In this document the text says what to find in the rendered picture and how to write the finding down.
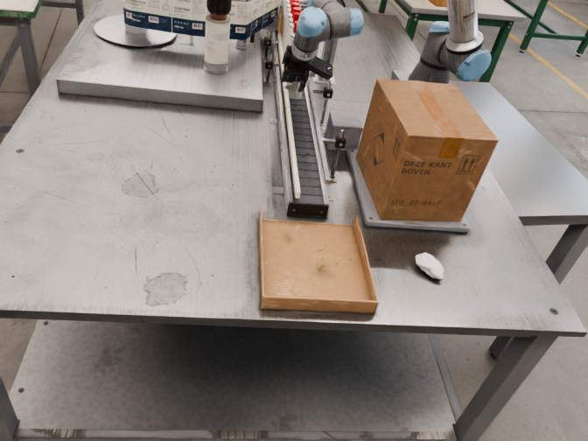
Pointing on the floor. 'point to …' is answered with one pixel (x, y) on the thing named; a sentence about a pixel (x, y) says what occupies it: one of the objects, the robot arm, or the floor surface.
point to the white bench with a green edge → (16, 11)
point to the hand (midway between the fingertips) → (298, 89)
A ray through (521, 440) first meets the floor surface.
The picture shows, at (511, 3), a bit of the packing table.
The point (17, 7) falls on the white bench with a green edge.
